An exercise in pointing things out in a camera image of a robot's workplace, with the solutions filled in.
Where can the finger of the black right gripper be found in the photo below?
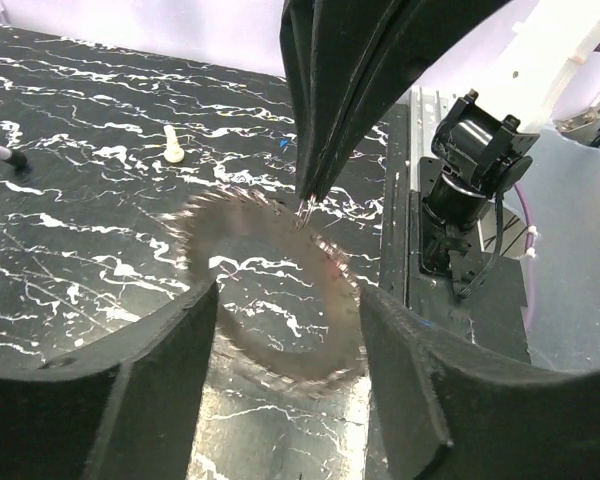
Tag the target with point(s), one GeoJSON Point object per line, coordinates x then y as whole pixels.
{"type": "Point", "coordinates": [418, 34]}
{"type": "Point", "coordinates": [325, 45]}

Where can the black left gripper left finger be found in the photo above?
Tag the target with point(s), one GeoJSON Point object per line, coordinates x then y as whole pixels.
{"type": "Point", "coordinates": [122, 407]}

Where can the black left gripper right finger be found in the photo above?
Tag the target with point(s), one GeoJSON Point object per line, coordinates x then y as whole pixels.
{"type": "Point", "coordinates": [450, 409]}

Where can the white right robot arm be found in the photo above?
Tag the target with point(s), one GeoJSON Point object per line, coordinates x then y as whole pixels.
{"type": "Point", "coordinates": [484, 139]}

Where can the small beige peg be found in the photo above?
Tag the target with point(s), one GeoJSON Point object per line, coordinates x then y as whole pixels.
{"type": "Point", "coordinates": [173, 152]}

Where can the white perforated music stand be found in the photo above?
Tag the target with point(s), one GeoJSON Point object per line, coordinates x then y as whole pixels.
{"type": "Point", "coordinates": [14, 158]}

